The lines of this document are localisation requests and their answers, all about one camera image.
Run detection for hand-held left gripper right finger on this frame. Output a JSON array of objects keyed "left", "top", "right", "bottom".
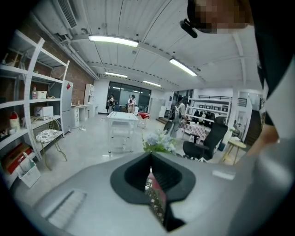
[{"left": 151, "top": 152, "right": 246, "bottom": 236}]

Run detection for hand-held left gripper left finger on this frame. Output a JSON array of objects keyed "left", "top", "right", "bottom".
[{"left": 33, "top": 152, "right": 168, "bottom": 236}]

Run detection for person's left forearm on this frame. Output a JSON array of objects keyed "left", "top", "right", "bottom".
[{"left": 237, "top": 123, "right": 281, "bottom": 165}]

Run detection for red plastic storage bin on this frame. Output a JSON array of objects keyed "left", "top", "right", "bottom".
[{"left": 1, "top": 142, "right": 33, "bottom": 175}]

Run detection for white shelving unit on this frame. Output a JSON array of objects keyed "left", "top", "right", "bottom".
[{"left": 0, "top": 29, "right": 71, "bottom": 189}]

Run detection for round wooden side table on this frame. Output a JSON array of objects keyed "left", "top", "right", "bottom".
[{"left": 222, "top": 140, "right": 247, "bottom": 166}]

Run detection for black office chair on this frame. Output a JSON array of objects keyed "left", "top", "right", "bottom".
[{"left": 183, "top": 116, "right": 229, "bottom": 163}]

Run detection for pink checkered table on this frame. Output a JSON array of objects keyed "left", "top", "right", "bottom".
[{"left": 179, "top": 120, "right": 212, "bottom": 142}]

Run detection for white plastic basket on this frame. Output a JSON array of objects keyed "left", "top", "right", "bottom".
[{"left": 17, "top": 152, "right": 42, "bottom": 189}]

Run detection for artificial flower bouquet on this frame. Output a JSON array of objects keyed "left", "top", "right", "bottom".
[{"left": 141, "top": 128, "right": 178, "bottom": 155}]

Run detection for dark staircase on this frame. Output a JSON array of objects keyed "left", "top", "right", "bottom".
[{"left": 243, "top": 109, "right": 264, "bottom": 146}]

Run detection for white drawer desk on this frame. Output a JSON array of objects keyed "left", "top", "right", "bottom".
[{"left": 70, "top": 104, "right": 90, "bottom": 128}]

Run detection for white table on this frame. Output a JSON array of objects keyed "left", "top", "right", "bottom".
[{"left": 106, "top": 111, "right": 139, "bottom": 153}]

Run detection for white shelf with black devices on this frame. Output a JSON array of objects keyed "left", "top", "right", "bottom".
[{"left": 185, "top": 94, "right": 233, "bottom": 126}]

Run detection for red stool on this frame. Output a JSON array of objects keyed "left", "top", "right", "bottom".
[{"left": 137, "top": 112, "right": 150, "bottom": 129}]

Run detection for white refrigerator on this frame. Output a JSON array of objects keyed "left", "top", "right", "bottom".
[{"left": 61, "top": 79, "right": 74, "bottom": 135}]

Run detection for white countertop appliance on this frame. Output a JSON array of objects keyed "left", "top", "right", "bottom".
[{"left": 34, "top": 106, "right": 54, "bottom": 118}]

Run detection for tall white cabinet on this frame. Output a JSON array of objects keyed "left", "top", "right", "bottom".
[{"left": 84, "top": 83, "right": 95, "bottom": 117}]

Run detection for red and white pouch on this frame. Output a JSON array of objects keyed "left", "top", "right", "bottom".
[{"left": 8, "top": 111, "right": 21, "bottom": 132}]

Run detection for long ceiling lamp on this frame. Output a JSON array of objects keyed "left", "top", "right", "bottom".
[
  {"left": 88, "top": 34, "right": 139, "bottom": 48},
  {"left": 169, "top": 57, "right": 198, "bottom": 77},
  {"left": 105, "top": 71, "right": 128, "bottom": 78},
  {"left": 142, "top": 80, "right": 162, "bottom": 88}
]

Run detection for person's black t-shirt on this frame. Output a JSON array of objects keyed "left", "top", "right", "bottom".
[{"left": 248, "top": 0, "right": 295, "bottom": 126}]

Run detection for person's head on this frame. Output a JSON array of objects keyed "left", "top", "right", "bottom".
[{"left": 186, "top": 0, "right": 255, "bottom": 35}]

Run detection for ceiling air conditioner unit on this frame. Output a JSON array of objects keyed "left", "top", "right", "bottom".
[{"left": 32, "top": 0, "right": 80, "bottom": 37}]

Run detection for gold wire chair floral cushion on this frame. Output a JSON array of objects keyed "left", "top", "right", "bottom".
[{"left": 30, "top": 116, "right": 68, "bottom": 171}]

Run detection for dark glass window wall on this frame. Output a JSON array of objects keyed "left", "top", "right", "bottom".
[{"left": 107, "top": 81, "right": 152, "bottom": 114}]

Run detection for black head-worn camera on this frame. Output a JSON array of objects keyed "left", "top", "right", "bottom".
[{"left": 179, "top": 18, "right": 199, "bottom": 39}]

